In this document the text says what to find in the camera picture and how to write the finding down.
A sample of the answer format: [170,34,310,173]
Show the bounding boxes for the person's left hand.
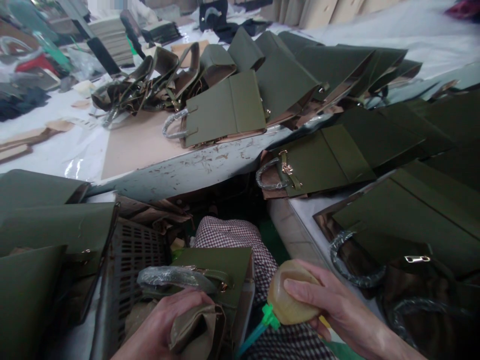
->
[123,289,215,360]

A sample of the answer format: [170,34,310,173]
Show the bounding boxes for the person's right hand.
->
[283,258,392,349]

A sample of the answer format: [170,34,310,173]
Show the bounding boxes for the person's right index finger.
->
[294,258,340,286]

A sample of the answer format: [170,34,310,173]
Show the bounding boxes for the person's right thumb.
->
[283,278,331,308]

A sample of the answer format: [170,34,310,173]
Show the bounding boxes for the person's right fingers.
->
[317,314,334,341]

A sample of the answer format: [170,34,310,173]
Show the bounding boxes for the person's left fingers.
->
[163,289,215,319]

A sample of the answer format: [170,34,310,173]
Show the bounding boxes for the yellowish glue squeeze bottle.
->
[236,259,324,359]

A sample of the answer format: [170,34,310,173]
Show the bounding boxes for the olive bag with handle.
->
[136,246,257,360]

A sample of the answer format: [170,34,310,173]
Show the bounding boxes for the grey plastic crate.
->
[89,209,196,360]

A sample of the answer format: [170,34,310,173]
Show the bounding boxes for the person's legs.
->
[193,215,340,360]

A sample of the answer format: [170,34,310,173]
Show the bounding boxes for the olive green leather bag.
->
[0,244,69,360]
[0,168,92,217]
[0,201,122,327]

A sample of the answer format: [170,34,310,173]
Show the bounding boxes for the beige cardboard sheet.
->
[100,108,272,182]

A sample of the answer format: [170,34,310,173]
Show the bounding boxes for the pile of olive green handbags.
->
[89,26,480,360]

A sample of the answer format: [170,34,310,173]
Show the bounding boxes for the tan leather strips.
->
[0,118,78,164]

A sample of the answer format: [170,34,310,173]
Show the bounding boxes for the clear plastic bag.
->
[66,45,108,82]

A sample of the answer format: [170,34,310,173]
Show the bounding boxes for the dark cloth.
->
[0,86,52,123]

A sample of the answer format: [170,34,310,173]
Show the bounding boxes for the stack of dark leather pieces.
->
[144,19,185,44]

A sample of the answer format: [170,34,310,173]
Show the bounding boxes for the black bag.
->
[197,0,230,33]

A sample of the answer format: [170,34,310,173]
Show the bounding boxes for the stack of grey-beige sheets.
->
[86,17,135,65]

